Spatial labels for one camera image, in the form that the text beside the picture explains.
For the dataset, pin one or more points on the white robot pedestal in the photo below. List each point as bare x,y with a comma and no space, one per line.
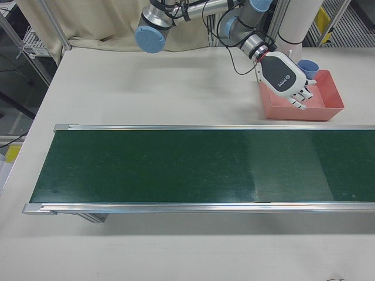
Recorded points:
296,23

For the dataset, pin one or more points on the beige curtain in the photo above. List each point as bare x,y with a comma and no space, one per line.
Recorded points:
102,20

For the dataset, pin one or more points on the light blue plastic cup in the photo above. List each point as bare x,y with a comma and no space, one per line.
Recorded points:
310,68

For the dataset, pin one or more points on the aluminium conveyor side rail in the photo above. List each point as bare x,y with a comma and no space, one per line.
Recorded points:
205,127
175,207

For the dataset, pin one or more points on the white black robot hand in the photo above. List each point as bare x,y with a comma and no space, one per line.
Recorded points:
281,73

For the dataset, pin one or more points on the pink plastic box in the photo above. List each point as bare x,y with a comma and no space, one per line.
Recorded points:
296,114

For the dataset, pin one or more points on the aluminium conveyor leg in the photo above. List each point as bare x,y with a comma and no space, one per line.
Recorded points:
90,218

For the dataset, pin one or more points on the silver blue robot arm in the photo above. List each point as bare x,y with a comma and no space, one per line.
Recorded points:
193,10

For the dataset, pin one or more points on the aluminium frame post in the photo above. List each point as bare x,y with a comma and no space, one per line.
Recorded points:
57,26

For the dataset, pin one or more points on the green conveyor belt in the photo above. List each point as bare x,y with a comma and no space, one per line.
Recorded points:
175,167

